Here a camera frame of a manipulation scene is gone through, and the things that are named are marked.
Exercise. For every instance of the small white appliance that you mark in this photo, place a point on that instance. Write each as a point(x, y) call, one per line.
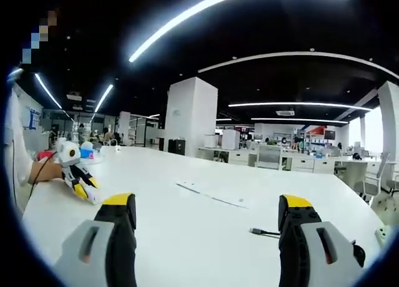
point(212, 141)

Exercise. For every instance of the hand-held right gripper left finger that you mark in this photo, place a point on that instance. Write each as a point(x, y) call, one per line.
point(96, 252)

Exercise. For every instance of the red box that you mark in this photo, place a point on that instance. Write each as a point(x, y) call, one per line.
point(43, 154)

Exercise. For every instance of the long curved ceiling light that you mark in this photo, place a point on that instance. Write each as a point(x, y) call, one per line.
point(138, 53)

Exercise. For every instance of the white mesh office chair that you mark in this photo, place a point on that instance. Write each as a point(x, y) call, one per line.
point(268, 156)

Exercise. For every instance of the white power strip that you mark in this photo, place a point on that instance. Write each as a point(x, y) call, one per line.
point(382, 234)

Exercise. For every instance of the ceiling light strip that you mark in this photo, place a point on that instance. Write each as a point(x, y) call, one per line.
point(299, 105)
point(299, 120)
point(104, 98)
point(47, 91)

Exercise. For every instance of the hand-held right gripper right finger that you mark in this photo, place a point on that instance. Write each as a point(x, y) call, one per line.
point(311, 252)

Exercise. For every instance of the person in white shirt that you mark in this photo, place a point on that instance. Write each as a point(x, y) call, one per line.
point(17, 149)

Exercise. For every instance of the white desk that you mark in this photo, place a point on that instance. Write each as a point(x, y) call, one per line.
point(202, 237)

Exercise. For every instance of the grey office chair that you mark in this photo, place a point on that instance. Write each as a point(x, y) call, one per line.
point(374, 181)

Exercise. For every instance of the blue packet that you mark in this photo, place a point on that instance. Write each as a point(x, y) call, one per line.
point(87, 153)

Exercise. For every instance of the black cabinet box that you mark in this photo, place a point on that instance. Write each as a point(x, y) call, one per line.
point(177, 147)

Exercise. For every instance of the white paper sheet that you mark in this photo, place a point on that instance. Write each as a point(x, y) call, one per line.
point(212, 196)

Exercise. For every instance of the row of white office desks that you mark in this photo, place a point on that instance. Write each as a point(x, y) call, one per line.
point(305, 163)

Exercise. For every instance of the white pillar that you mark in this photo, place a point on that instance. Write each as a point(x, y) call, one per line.
point(190, 118)
point(389, 118)

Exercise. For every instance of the tall white appliance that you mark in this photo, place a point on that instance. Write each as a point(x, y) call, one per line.
point(230, 139)

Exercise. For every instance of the small white desk device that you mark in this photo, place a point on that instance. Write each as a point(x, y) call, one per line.
point(117, 148)

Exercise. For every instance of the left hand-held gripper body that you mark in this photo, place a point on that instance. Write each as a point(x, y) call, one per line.
point(65, 149)

